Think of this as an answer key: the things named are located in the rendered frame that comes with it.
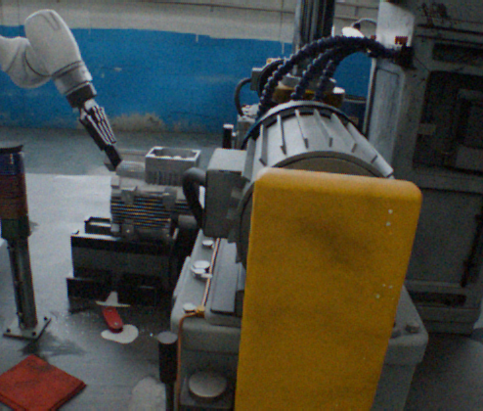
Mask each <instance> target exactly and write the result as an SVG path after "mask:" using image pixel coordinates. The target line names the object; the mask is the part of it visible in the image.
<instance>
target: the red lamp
mask: <svg viewBox="0 0 483 411"><path fill-rule="evenodd" d="M25 193H26V175H25V171H23V172H22V173H19V174H15V175H0V197H1V198H15V197H20V196H22V195H24V194H25Z"/></svg>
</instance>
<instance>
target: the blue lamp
mask: <svg viewBox="0 0 483 411"><path fill-rule="evenodd" d="M23 151H24V147H22V148H21V149H20V150H18V151H13V152H0V175H15V174H19V173H22V172H23V171H25V166H24V157H23Z"/></svg>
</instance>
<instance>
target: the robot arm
mask: <svg viewBox="0 0 483 411"><path fill-rule="evenodd" d="M24 30H25V34H26V37H27V39H25V38H21V37H17V38H14V39H6V38H4V37H2V36H0V65H1V67H2V69H3V71H5V72H6V73H7V74H8V75H10V77H11V78H12V79H11V80H12V81H14V82H15V83H16V85H18V86H20V87H22V88H25V89H35V88H38V87H41V86H42V85H44V84H46V83H47V82H49V80H50V79H53V81H54V82H55V84H56V86H57V87H58V89H59V91H60V93H61V95H65V94H67V95H66V98H67V102H68V103H69V104H70V106H71V107H72V108H73V109H74V108H79V113H80V114H81V118H80V119H79V121H80V122H81V123H82V124H83V126H84V128H86V129H87V131H88V134H89V135H90V136H91V138H93V139H94V142H95V144H96V145H97V146H98V148H99V149H100V150H104V151H105V152H106V154H107V156H108V158H109V161H110V162H111V164H112V166H113V167H114V169H116V167H117V166H118V164H119V163H121V162H122V161H123V160H124V159H123V158H122V157H121V155H120V153H119V151H118V148H117V147H116V145H114V144H115V143H117V141H116V140H115V138H114V136H113V134H112V133H113V132H112V131H111V128H110V125H109V123H108V120H107V117H106V115H105V112H104V110H103V108H99V107H98V106H97V104H96V103H95V101H94V100H93V98H95V97H97V95H98V94H97V93H96V91H95V89H94V88H93V85H92V83H88V82H89V81H91V79H92V77H91V76H90V75H89V71H88V69H86V67H85V63H83V62H82V60H81V56H80V52H79V49H78V45H77V43H76V42H75V40H74V37H73V36H72V34H71V32H70V30H69V29H68V27H67V26H66V24H65V22H63V21H62V18H61V17H59V16H58V14H57V13H56V12H54V11H53V10H47V9H46V10H43V11H39V12H36V13H34V14H32V15H30V16H29V17H28V18H27V19H26V20H25V27H24ZM95 120H96V121H95ZM114 140H115V141H114Z"/></svg>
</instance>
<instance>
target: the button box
mask: <svg viewBox="0 0 483 411"><path fill-rule="evenodd" d="M118 151H119V153H120V155H121V157H122V158H123V159H124V160H126V161H135V162H145V156H146V155H147V154H148V153H149V152H150V151H145V152H140V151H129V150H119V149H118ZM104 165H105V166H106V167H107V170H108V171H109V172H115V169H114V167H113V166H112V164H111V162H110V161H109V158H108V156H107V154H106V155H105V160H104Z"/></svg>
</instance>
